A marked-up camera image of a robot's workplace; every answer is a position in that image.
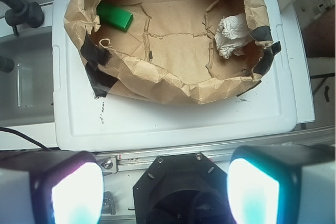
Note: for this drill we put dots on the green rectangular block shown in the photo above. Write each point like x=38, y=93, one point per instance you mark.
x=114, y=16

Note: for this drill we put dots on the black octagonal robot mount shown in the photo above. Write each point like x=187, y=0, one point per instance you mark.
x=187, y=188

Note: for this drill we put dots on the white plastic bin lid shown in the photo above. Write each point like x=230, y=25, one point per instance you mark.
x=116, y=123

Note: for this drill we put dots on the crumpled white paper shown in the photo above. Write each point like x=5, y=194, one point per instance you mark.
x=232, y=35

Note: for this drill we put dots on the black clamp knob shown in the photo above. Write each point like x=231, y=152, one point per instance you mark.
x=23, y=12

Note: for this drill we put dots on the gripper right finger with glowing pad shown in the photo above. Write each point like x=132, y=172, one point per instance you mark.
x=291, y=183

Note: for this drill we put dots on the brown paper bag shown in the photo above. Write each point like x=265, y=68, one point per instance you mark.
x=168, y=55

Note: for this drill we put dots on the clear plastic container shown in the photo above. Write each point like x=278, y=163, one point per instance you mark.
x=27, y=91

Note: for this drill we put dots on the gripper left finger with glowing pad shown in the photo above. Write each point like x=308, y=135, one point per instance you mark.
x=50, y=187

